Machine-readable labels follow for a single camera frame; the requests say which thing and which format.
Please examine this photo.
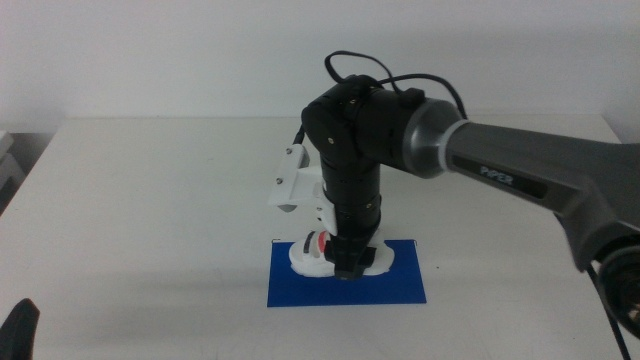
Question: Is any blue rectangular mat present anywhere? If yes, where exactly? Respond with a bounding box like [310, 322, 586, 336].
[266, 238, 428, 308]

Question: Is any white side cabinet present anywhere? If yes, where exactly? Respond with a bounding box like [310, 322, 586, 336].
[0, 130, 27, 214]

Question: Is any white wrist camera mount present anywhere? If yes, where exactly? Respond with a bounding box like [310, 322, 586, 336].
[268, 143, 339, 238]

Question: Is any black arm base cable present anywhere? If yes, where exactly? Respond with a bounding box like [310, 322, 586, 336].
[586, 262, 632, 360]

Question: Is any black looped camera cable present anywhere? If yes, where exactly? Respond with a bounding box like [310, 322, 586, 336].
[294, 49, 469, 147]

